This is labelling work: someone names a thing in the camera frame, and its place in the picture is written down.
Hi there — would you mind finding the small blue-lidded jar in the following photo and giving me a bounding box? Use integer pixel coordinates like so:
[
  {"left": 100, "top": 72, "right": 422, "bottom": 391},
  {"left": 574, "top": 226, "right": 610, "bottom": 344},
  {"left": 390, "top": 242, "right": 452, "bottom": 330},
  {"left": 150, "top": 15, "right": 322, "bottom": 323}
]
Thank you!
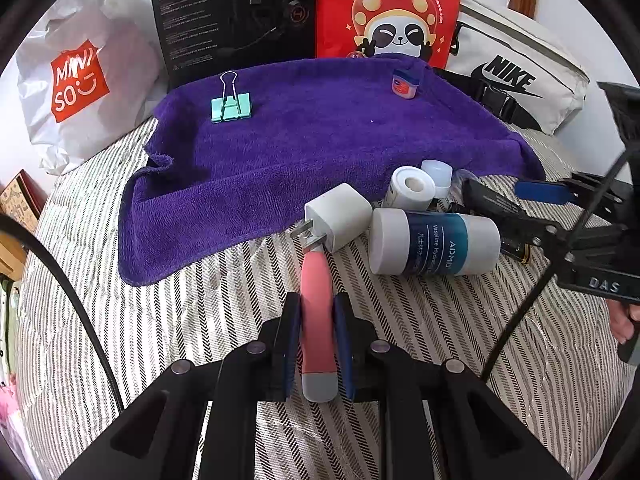
[{"left": 390, "top": 69, "right": 420, "bottom": 99}]

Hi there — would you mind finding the black cable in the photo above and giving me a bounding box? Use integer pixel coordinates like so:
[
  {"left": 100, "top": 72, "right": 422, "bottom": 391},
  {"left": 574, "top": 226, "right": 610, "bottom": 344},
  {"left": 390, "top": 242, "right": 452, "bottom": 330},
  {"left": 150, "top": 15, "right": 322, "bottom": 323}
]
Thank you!
[
  {"left": 0, "top": 212, "right": 128, "bottom": 413},
  {"left": 477, "top": 147, "right": 635, "bottom": 382}
]

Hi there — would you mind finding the person's right hand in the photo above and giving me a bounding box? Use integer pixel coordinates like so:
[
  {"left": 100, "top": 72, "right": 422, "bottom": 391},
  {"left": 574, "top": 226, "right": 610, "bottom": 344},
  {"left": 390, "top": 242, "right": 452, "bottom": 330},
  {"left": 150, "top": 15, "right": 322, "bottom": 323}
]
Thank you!
[{"left": 607, "top": 300, "right": 640, "bottom": 346}]

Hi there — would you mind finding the blue and white cylinder bottle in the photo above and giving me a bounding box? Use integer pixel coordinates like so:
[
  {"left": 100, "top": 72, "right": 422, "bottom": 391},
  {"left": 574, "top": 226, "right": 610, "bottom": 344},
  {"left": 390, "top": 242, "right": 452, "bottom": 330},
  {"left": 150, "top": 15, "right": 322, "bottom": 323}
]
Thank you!
[{"left": 369, "top": 207, "right": 502, "bottom": 277}]

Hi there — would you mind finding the white charger plug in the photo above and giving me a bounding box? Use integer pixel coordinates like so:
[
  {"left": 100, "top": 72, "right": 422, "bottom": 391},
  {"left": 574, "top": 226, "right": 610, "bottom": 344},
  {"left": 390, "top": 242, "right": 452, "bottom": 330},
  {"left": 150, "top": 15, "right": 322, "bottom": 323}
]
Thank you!
[{"left": 292, "top": 182, "right": 373, "bottom": 254}]

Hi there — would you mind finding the pink and grey tool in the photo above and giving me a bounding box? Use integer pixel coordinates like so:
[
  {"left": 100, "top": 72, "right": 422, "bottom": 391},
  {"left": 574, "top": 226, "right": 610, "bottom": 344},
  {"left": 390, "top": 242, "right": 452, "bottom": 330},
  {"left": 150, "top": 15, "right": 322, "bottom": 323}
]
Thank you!
[{"left": 299, "top": 249, "right": 341, "bottom": 404}]

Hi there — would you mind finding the brown picture frame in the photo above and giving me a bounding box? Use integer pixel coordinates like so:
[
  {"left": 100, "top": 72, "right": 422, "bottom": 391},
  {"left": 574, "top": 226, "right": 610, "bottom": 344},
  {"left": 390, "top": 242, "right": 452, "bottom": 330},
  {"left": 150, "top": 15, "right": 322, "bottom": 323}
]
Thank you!
[{"left": 0, "top": 170, "right": 46, "bottom": 222}]

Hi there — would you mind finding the green binder clip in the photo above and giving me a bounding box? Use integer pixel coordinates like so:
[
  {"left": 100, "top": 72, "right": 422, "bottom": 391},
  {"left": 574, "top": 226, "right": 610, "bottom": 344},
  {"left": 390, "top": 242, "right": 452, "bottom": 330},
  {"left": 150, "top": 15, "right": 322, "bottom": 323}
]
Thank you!
[{"left": 210, "top": 71, "right": 256, "bottom": 124}]

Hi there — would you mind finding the black cardboard box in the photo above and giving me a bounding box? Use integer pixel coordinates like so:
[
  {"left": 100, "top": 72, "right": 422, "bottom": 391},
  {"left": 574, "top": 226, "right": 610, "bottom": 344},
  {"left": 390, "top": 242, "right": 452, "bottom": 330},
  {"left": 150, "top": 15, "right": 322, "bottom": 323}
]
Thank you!
[{"left": 107, "top": 0, "right": 321, "bottom": 92}]

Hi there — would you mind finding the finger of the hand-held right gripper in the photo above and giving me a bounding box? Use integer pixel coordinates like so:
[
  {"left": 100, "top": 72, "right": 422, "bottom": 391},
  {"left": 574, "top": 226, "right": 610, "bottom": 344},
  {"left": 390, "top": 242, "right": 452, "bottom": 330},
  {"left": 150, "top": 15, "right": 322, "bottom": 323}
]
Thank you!
[
  {"left": 515, "top": 172, "right": 626, "bottom": 211},
  {"left": 492, "top": 209, "right": 583, "bottom": 273}
]

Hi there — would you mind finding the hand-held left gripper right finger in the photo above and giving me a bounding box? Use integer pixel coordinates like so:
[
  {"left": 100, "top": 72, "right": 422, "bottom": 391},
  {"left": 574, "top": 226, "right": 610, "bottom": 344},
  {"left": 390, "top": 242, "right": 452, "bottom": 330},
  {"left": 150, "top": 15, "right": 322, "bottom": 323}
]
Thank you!
[{"left": 332, "top": 292, "right": 576, "bottom": 480}]

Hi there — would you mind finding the striped bed sheet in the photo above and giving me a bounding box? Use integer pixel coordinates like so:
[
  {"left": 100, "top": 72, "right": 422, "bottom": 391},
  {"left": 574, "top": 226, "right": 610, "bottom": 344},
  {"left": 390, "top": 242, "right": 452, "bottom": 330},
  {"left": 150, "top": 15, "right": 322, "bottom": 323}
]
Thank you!
[{"left": 10, "top": 120, "right": 640, "bottom": 480}]

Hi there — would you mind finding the red panda print bag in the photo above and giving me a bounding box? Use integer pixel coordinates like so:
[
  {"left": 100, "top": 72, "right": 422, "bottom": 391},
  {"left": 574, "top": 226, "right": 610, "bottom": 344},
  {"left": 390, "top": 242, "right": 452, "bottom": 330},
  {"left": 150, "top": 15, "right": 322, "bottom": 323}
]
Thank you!
[{"left": 315, "top": 0, "right": 463, "bottom": 68}]

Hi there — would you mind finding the purple towel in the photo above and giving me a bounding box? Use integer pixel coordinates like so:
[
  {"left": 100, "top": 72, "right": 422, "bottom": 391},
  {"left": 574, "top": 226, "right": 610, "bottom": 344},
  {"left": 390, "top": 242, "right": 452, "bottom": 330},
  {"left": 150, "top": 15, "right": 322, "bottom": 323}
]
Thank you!
[{"left": 119, "top": 56, "right": 547, "bottom": 287}]

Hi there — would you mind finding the white translucent round jar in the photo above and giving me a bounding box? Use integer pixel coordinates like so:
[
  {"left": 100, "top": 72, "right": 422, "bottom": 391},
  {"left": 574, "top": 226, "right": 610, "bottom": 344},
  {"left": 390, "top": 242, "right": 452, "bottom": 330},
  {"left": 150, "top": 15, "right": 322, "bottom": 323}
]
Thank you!
[{"left": 420, "top": 159, "right": 454, "bottom": 200}]

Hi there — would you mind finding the white tape roll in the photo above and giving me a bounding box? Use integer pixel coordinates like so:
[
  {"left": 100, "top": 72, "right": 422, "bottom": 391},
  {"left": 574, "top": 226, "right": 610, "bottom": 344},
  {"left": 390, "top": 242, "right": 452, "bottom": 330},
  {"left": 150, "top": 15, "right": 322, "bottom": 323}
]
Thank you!
[{"left": 382, "top": 166, "right": 437, "bottom": 211}]

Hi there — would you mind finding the wooden headboard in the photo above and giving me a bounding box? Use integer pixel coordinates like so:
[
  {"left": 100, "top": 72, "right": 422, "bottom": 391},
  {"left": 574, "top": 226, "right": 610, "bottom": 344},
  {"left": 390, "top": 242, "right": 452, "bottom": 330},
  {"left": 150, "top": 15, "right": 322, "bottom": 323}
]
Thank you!
[{"left": 0, "top": 230, "right": 28, "bottom": 281}]

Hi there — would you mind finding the white shopping bag red logo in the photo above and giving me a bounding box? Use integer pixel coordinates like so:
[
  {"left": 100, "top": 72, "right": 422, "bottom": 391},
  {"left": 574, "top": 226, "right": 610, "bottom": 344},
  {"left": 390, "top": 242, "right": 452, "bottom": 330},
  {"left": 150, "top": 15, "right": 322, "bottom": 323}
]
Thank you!
[{"left": 15, "top": 0, "right": 168, "bottom": 176}]

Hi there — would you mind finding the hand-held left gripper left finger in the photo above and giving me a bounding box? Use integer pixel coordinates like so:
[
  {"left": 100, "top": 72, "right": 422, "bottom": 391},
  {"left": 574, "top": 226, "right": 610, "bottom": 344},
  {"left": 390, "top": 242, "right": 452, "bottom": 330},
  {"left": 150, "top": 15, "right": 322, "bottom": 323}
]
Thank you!
[{"left": 60, "top": 290, "right": 303, "bottom": 480}]

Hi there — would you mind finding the clear plastic cap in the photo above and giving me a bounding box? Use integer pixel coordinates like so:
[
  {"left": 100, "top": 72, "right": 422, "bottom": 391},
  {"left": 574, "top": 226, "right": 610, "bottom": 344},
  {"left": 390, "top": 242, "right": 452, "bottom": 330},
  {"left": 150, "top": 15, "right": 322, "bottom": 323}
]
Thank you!
[{"left": 450, "top": 170, "right": 476, "bottom": 197}]

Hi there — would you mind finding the white bag with black strap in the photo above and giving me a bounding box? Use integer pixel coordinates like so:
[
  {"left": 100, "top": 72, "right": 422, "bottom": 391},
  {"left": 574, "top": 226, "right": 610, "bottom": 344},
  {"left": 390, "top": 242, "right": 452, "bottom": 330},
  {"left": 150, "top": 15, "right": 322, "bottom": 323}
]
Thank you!
[{"left": 432, "top": 0, "right": 591, "bottom": 136}]

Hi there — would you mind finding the black and gold tube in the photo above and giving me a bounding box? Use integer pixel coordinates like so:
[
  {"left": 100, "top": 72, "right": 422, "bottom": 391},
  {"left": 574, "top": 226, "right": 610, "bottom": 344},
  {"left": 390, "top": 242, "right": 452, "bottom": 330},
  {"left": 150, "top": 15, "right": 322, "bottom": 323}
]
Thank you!
[{"left": 500, "top": 240, "right": 532, "bottom": 265}]

